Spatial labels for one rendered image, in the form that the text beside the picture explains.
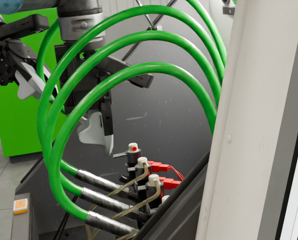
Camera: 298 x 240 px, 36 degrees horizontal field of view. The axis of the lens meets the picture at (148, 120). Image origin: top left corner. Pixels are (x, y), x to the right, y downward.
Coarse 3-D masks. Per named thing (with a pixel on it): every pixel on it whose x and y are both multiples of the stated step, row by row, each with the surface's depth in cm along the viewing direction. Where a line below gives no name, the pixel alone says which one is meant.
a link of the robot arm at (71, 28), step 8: (72, 16) 81; (80, 16) 74; (88, 16) 74; (96, 16) 75; (64, 24) 75; (72, 24) 74; (80, 24) 75; (88, 24) 75; (64, 32) 76; (72, 32) 75; (80, 32) 75; (104, 32) 78; (64, 40) 77; (72, 40) 75; (96, 40) 77
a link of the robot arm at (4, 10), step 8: (0, 0) 66; (8, 0) 66; (16, 0) 67; (24, 0) 68; (32, 0) 69; (40, 0) 70; (48, 0) 71; (56, 0) 72; (0, 8) 67; (8, 8) 68; (16, 8) 68; (24, 8) 69; (32, 8) 71; (40, 8) 72; (48, 8) 73
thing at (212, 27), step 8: (192, 0) 83; (200, 8) 83; (208, 16) 84; (56, 24) 88; (208, 24) 84; (48, 32) 89; (216, 32) 84; (48, 40) 90; (216, 40) 84; (40, 48) 90; (224, 48) 85; (40, 56) 91; (224, 56) 85; (40, 64) 91; (224, 64) 86; (40, 72) 92; (64, 112) 93
